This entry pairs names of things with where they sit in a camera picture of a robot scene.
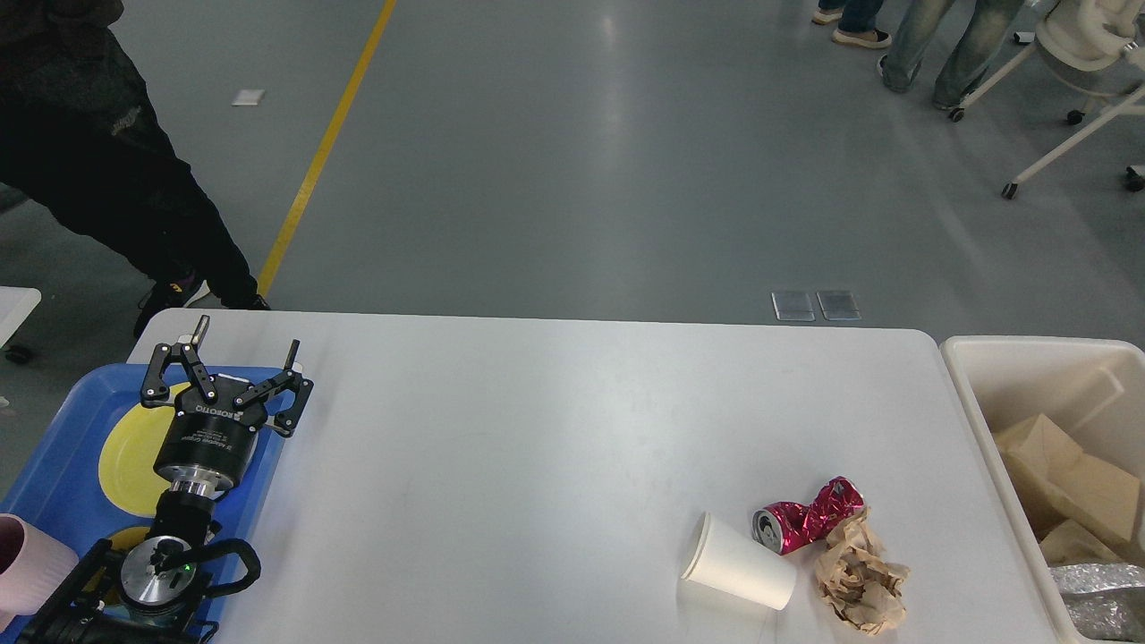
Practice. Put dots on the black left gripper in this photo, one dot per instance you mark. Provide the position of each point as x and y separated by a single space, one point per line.
214 431

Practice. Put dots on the yellow plate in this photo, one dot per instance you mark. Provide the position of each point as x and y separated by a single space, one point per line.
126 464

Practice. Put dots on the pink ribbed mug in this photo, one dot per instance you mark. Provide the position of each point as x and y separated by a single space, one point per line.
33 566

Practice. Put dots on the white paper cup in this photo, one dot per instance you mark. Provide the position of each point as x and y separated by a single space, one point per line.
723 559

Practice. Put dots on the brown paper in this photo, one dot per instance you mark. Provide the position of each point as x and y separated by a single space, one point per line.
855 579

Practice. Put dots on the brown paper bag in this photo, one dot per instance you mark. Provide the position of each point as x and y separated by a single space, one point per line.
1082 509

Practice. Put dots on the foil tray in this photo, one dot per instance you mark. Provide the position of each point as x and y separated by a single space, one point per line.
1105 601

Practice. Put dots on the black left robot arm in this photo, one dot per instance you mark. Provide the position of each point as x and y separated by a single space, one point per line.
161 582

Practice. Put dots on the white side table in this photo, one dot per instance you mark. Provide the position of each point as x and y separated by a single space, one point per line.
16 305

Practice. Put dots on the crushed red can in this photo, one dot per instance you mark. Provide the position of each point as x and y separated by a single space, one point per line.
784 527

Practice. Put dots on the floor outlet plate left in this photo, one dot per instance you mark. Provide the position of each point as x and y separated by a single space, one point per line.
793 306

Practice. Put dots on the floor outlet plate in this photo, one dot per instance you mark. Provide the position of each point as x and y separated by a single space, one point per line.
793 306
837 305

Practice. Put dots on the floor outlet plate right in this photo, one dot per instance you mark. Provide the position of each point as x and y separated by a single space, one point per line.
837 305

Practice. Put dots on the beige plastic bin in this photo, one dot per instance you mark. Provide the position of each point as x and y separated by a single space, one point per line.
1092 389

